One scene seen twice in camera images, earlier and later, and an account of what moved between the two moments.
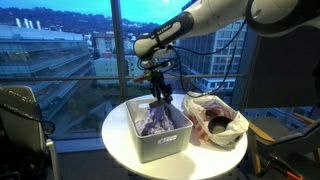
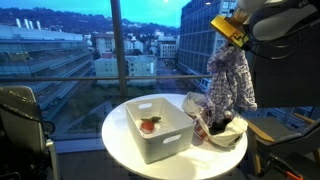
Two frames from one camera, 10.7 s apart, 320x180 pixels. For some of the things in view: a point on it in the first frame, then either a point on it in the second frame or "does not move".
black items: x=218 y=124 does not move
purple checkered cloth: x=155 y=121 to x=230 y=85
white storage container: x=163 y=144 does not move
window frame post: x=118 y=50 does not move
